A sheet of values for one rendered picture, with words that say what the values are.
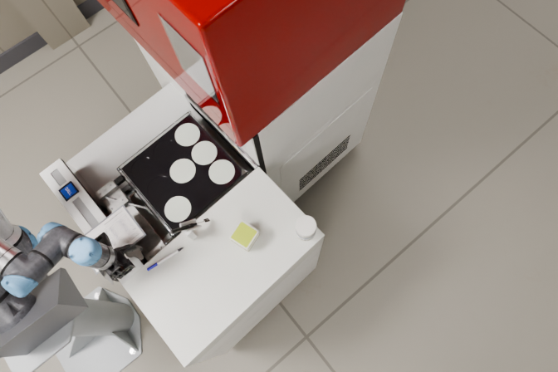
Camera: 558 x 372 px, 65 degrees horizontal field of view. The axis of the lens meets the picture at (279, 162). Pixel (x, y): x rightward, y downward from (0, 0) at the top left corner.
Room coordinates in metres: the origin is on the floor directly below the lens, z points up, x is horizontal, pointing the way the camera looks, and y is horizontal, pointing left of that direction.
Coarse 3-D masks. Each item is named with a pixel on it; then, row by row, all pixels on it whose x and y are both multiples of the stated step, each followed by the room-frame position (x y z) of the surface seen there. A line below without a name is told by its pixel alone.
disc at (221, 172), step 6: (216, 162) 0.63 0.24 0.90; (222, 162) 0.63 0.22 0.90; (228, 162) 0.63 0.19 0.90; (210, 168) 0.61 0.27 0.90; (216, 168) 0.61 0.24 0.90; (222, 168) 0.61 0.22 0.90; (228, 168) 0.60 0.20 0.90; (210, 174) 0.59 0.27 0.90; (216, 174) 0.58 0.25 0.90; (222, 174) 0.58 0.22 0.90; (228, 174) 0.58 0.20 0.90; (216, 180) 0.56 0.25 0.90; (222, 180) 0.56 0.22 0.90; (228, 180) 0.55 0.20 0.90
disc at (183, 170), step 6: (174, 162) 0.66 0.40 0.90; (180, 162) 0.65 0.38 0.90; (186, 162) 0.65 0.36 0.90; (192, 162) 0.65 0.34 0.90; (174, 168) 0.63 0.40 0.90; (180, 168) 0.63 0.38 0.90; (186, 168) 0.63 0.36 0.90; (192, 168) 0.62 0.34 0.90; (174, 174) 0.60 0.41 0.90; (180, 174) 0.60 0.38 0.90; (186, 174) 0.60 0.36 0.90; (192, 174) 0.60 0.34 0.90; (174, 180) 0.58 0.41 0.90; (180, 180) 0.58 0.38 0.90; (186, 180) 0.57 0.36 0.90
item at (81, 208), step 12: (48, 168) 0.67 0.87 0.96; (60, 168) 0.67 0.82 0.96; (48, 180) 0.62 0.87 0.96; (60, 180) 0.62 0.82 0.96; (72, 180) 0.61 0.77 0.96; (84, 192) 0.56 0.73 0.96; (72, 204) 0.52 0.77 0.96; (84, 204) 0.51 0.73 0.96; (72, 216) 0.47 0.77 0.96; (84, 216) 0.47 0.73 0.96; (96, 216) 0.46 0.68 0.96; (84, 228) 0.42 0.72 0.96
